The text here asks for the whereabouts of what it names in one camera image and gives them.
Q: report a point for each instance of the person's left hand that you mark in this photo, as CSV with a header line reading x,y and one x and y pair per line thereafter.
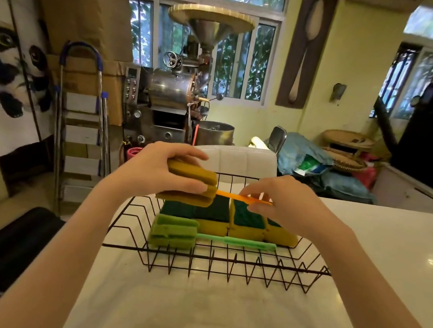
x,y
148,170

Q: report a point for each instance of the person's right hand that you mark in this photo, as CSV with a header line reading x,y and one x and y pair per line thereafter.
x,y
294,208

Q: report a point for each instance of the person's right thumb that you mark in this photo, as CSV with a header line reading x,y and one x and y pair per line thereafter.
x,y
262,209

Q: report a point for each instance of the person's left thumb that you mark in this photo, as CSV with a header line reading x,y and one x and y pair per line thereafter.
x,y
195,187

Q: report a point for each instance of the orange sponge bottle brush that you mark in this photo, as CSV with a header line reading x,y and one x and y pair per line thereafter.
x,y
192,184

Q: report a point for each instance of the person's left forearm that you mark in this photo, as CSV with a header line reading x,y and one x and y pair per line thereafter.
x,y
65,253

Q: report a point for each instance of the person's right forearm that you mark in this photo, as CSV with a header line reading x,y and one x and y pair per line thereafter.
x,y
372,305

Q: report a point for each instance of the yellow green scrub sponge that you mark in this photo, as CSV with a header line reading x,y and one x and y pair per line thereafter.
x,y
197,217
246,223
282,236

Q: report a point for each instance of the green sponge bottle brush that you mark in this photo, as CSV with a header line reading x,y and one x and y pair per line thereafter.
x,y
175,232

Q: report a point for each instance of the white padded chair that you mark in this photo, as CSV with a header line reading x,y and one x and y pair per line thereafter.
x,y
240,161

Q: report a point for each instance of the round metal bucket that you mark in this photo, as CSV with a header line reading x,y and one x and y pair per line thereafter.
x,y
215,134

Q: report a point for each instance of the pink cup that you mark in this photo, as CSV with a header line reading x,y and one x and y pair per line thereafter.
x,y
133,154

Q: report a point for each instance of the blue plastic bag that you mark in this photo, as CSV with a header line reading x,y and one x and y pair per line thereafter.
x,y
305,153

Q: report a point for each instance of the round woven tray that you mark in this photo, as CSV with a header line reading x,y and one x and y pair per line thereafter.
x,y
347,139
346,160

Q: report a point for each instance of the steel coffee roaster machine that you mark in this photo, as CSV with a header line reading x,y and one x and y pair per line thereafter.
x,y
183,86

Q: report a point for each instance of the metal step ladder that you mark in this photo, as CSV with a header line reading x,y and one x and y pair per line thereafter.
x,y
82,128

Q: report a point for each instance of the barred window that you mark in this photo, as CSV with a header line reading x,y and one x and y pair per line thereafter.
x,y
204,17

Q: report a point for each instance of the side window with grille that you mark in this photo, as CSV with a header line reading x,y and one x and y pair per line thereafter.
x,y
410,80

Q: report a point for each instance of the black stool with chrome rim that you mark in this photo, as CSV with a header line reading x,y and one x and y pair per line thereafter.
x,y
6,249

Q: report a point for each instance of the large cardboard box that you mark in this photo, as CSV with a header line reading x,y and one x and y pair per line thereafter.
x,y
85,13

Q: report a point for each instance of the panda picture banner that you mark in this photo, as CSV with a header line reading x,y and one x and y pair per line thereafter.
x,y
7,63

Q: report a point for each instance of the metal frame chair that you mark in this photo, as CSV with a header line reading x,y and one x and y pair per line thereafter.
x,y
277,138

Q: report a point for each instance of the grey wall lamp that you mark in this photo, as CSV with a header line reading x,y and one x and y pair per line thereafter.
x,y
338,92

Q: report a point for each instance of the spoon wall picture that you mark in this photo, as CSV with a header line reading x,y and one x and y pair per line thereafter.
x,y
306,50

